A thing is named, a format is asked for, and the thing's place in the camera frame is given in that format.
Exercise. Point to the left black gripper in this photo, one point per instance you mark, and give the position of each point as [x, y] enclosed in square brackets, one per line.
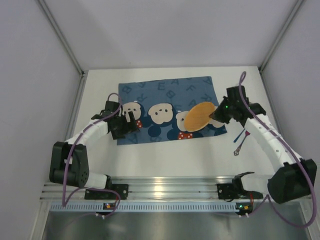
[124, 124]

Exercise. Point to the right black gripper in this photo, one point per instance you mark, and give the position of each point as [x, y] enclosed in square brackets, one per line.
[221, 114]

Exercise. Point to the round woven orange plate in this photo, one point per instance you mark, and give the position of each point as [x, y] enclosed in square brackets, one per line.
[199, 116]

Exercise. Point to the blue cartoon placemat cloth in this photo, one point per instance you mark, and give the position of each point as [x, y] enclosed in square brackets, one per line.
[160, 108]

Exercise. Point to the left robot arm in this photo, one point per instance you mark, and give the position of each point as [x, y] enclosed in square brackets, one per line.
[69, 160]

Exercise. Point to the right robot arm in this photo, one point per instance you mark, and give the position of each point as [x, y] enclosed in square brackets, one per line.
[293, 177]

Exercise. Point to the blue spoon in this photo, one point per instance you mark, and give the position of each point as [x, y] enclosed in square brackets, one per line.
[239, 135]

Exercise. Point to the purple fork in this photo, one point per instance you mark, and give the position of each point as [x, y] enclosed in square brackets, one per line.
[238, 149]

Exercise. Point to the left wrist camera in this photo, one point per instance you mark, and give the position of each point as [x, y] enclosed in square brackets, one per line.
[111, 107]

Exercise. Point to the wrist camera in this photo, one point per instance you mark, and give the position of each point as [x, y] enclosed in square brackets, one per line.
[236, 94]
[111, 107]

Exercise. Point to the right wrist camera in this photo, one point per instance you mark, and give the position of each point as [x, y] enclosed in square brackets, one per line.
[236, 94]

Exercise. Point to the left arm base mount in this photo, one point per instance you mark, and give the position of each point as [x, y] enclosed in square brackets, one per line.
[116, 191]

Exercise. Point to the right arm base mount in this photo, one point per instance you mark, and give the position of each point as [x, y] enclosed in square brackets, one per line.
[228, 193]

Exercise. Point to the left aluminium frame post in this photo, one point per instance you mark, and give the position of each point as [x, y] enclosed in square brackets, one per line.
[60, 35]

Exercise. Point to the aluminium frame post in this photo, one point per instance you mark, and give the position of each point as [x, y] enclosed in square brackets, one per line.
[60, 35]
[294, 11]

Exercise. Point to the slotted cable duct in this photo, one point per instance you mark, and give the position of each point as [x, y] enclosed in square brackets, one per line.
[144, 207]

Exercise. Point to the right aluminium frame post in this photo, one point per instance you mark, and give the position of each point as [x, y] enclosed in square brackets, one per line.
[294, 11]

